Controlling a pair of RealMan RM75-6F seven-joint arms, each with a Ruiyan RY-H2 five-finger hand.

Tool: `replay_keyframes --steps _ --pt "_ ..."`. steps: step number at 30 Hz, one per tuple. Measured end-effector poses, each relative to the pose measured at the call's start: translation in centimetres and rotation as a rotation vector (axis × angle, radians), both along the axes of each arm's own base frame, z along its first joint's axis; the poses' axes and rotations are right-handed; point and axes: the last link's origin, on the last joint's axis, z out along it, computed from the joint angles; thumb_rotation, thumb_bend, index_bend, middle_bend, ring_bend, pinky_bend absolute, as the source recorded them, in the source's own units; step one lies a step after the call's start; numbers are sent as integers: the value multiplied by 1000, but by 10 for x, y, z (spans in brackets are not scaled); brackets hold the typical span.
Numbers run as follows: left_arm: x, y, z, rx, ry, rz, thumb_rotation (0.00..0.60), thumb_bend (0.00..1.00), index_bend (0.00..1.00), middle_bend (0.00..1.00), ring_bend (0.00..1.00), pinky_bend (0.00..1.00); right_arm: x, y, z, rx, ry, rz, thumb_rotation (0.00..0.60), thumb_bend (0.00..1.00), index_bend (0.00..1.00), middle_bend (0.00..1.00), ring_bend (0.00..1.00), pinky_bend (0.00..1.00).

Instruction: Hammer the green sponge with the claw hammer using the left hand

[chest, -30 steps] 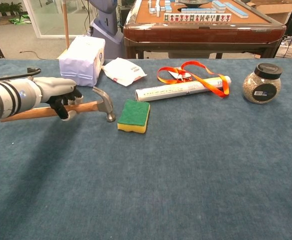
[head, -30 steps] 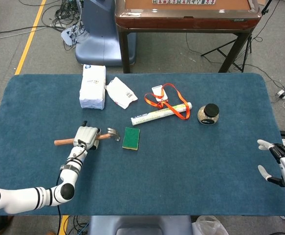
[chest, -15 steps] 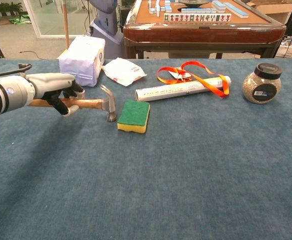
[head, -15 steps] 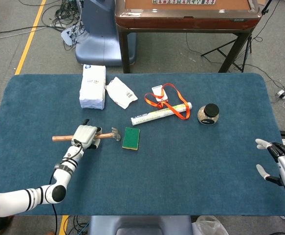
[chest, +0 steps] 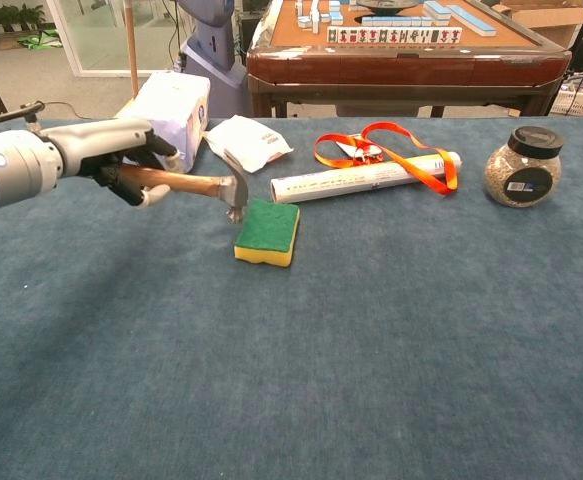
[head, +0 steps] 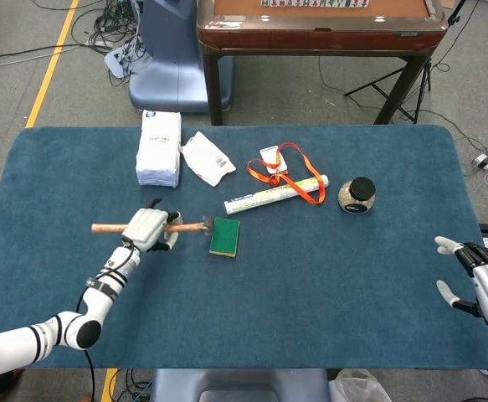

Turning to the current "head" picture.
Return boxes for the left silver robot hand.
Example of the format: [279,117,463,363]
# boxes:
[121,197,182,254]

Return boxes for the wooden handle claw hammer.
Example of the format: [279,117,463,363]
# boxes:
[91,215,215,240]

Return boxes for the green and yellow sponge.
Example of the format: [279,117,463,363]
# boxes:
[208,216,241,258]

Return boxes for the white paper wrapped package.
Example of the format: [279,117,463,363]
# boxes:
[135,109,182,188]

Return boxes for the crumpled white plastic bag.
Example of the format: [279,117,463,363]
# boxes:
[179,131,237,188]

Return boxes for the white rolled paper tube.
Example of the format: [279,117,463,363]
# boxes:
[223,175,330,215]

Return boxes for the blue carpet table mat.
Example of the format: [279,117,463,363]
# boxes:
[0,124,488,370]

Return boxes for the white id badge holder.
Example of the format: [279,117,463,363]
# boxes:
[259,145,290,174]

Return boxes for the clear plastic bag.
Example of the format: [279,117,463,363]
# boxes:
[329,368,392,402]

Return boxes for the black lid glass jar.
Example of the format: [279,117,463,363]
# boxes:
[337,176,377,214]

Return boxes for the white socket board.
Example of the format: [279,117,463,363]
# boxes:
[104,41,144,80]

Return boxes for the grey blue robot torso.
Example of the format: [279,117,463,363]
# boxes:
[149,368,331,402]

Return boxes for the black tripod stand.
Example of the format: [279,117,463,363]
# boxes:
[343,0,469,125]

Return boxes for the brown mahjong table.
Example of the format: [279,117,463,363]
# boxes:
[196,0,449,126]

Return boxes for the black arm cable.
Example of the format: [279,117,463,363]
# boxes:
[74,246,141,402]

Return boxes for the orange lanyard strap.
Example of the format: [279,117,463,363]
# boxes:
[246,142,326,206]

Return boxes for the thin black floor cable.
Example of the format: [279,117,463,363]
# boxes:
[317,54,481,144]

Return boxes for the tangled black cable bundle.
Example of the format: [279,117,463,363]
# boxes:
[70,0,145,87]

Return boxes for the long black floor cable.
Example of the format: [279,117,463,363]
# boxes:
[0,41,84,66]

